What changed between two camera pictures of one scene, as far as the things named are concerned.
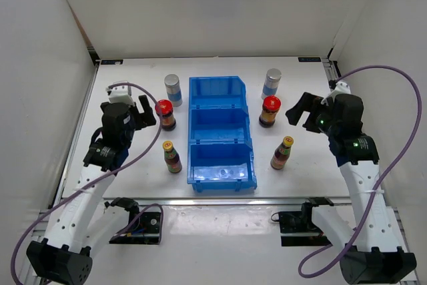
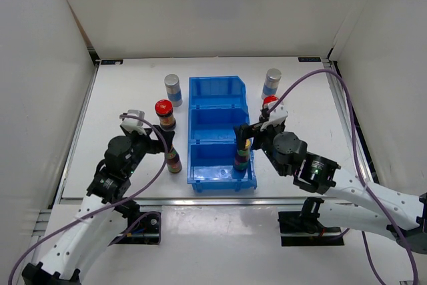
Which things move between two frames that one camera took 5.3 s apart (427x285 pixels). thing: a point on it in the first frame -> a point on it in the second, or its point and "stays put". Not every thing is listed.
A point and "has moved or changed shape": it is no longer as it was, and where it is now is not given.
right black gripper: x=307 y=103 -> x=245 y=131
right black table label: x=309 y=59 stays put
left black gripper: x=145 y=119 -> x=156 y=145
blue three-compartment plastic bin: x=220 y=146 stays put
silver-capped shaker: x=173 y=89 stays put
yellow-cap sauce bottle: x=172 y=158 stays put
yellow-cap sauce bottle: x=281 y=153 has moved or changed shape
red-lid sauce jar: x=165 y=107 stays put
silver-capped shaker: x=271 y=83 stays put
